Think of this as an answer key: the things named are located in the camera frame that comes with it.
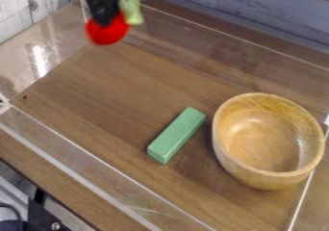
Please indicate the red plush toy green leaf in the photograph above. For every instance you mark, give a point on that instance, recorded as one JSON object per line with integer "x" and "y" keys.
{"x": 110, "y": 32}

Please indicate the wooden bowl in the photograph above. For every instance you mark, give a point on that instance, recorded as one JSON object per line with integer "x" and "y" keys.
{"x": 268, "y": 140}

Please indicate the green rectangular block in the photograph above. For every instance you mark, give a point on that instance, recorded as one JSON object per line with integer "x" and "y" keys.
{"x": 172, "y": 139}

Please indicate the clear acrylic enclosure wall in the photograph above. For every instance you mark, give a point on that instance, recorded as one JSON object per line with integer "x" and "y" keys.
{"x": 83, "y": 106}

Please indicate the black clamp with cable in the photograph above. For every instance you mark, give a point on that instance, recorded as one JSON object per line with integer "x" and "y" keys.
{"x": 39, "y": 220}

